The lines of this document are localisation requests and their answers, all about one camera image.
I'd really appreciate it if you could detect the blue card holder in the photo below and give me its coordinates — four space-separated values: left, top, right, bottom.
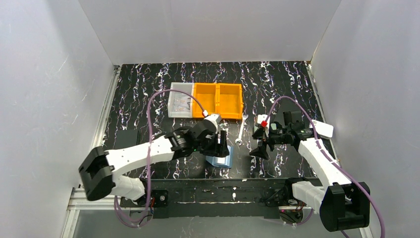
206 145 233 169

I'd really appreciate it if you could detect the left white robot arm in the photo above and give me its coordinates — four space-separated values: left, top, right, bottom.
78 126 231 201

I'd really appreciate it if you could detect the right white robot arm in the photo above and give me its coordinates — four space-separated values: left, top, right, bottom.
250 111 370 232

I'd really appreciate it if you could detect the silver wrench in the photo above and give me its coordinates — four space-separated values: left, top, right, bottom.
235 113 248 146

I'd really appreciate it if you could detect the white plastic bin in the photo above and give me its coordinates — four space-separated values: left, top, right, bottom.
167 82 194 118

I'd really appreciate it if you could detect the left orange bin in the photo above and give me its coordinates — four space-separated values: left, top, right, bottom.
193 83 218 114

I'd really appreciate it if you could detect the orange bin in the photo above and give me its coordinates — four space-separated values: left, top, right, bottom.
218 83 243 119
193 83 218 114

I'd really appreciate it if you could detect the white box with label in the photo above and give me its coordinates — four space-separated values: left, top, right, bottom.
309 119 334 139

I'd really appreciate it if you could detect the right orange bin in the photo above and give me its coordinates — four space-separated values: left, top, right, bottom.
218 83 243 119

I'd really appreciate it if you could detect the black flat box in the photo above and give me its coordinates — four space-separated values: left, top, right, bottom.
114 129 139 149

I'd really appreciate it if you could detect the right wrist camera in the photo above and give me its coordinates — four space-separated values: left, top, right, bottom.
254 114 270 136

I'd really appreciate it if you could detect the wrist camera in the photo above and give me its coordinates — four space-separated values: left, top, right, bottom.
254 114 270 136
204 114 222 131

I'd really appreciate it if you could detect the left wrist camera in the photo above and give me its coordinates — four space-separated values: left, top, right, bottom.
204 114 222 131

